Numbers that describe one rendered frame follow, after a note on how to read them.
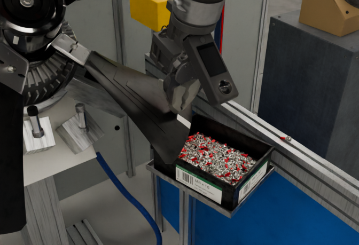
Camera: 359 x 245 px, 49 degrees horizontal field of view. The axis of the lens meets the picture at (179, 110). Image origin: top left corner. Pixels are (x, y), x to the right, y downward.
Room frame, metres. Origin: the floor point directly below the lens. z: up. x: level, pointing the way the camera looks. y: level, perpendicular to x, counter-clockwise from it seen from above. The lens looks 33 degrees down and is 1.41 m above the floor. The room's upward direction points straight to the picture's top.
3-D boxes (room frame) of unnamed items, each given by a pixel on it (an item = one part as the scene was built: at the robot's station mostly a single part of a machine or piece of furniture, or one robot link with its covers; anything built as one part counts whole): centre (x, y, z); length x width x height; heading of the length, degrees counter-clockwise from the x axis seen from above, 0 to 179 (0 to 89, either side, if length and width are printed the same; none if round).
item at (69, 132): (0.68, 0.22, 0.91); 0.12 x 0.08 x 0.12; 36
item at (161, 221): (1.17, 0.09, 0.39); 0.04 x 0.04 x 0.78; 36
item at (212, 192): (0.67, -0.07, 0.84); 0.22 x 0.17 x 0.07; 52
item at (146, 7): (1.15, 0.07, 1.02); 0.16 x 0.10 x 0.11; 36
